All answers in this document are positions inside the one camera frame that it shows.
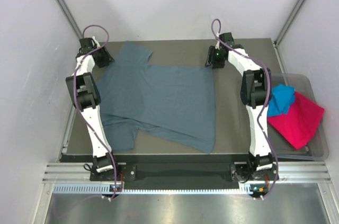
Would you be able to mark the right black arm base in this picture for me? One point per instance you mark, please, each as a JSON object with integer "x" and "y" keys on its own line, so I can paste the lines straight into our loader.
{"x": 242, "y": 172}

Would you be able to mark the clear plastic bin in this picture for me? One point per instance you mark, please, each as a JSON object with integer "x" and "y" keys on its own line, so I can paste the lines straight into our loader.
{"x": 316, "y": 148}

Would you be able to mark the slotted cable duct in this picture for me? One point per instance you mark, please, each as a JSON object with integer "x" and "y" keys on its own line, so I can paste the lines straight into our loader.
{"x": 109, "y": 189}

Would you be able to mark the grey-blue t-shirt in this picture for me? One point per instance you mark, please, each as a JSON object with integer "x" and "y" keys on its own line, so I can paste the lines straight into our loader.
{"x": 176, "y": 103}

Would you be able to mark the bright blue t-shirt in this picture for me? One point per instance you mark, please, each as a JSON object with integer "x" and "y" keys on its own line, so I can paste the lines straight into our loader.
{"x": 282, "y": 97}

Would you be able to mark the magenta t-shirt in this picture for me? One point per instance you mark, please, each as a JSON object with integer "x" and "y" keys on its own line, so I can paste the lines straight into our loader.
{"x": 300, "y": 123}

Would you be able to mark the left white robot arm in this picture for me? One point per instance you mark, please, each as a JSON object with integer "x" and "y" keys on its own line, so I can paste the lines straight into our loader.
{"x": 86, "y": 99}

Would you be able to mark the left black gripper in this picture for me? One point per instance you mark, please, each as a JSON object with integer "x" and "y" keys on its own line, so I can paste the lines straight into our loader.
{"x": 107, "y": 58}

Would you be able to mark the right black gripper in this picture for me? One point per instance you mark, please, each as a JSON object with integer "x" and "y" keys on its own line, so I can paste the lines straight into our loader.
{"x": 211, "y": 60}

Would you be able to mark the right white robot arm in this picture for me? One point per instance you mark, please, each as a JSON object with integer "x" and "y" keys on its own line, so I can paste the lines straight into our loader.
{"x": 255, "y": 94}

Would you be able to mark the front aluminium rail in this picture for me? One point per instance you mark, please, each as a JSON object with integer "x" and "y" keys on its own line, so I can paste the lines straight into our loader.
{"x": 289, "y": 172}

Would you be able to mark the right aluminium frame post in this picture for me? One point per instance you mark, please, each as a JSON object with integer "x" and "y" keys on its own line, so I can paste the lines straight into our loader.
{"x": 289, "y": 21}

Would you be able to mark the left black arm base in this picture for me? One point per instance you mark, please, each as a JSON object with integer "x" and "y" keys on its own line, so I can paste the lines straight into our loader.
{"x": 125, "y": 172}

